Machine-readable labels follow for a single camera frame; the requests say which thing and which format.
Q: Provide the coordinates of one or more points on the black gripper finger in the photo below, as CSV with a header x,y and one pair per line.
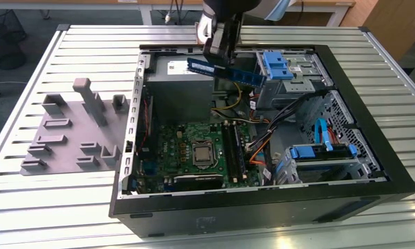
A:
x,y
236,39
217,41

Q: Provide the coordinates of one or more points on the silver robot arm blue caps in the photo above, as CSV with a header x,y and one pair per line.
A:
x,y
278,10

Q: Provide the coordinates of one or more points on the black RAM slot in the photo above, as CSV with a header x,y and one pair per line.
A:
x,y
232,155

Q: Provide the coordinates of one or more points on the blue drive bay latch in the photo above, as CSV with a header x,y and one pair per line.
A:
x,y
277,64

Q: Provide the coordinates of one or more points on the grey metal drive cage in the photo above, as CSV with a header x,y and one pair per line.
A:
x,y
308,70

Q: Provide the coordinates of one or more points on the grey power supply unit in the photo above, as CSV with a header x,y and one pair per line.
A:
x,y
177,98

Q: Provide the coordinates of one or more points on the wooden desk white legs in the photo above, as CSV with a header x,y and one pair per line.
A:
x,y
340,15

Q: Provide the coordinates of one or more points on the green motherboard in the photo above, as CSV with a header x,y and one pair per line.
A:
x,y
173,145

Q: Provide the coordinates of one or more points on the silver CPU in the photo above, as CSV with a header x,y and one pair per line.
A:
x,y
202,153

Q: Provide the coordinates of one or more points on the wooden cabinet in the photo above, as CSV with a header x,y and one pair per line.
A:
x,y
395,26

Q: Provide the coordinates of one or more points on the hard disk in blue carrier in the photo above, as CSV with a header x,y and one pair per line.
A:
x,y
302,152

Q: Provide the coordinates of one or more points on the grey parts rack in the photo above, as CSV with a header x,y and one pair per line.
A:
x,y
77,124

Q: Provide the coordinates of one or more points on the black graphics card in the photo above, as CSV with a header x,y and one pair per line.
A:
x,y
197,181

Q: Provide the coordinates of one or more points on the black mesh waste basket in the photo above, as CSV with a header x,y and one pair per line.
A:
x,y
7,39

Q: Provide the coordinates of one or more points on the black PC case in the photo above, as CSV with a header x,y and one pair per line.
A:
x,y
264,215

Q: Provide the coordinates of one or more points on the blue plastic bracket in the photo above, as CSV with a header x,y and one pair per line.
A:
x,y
281,169

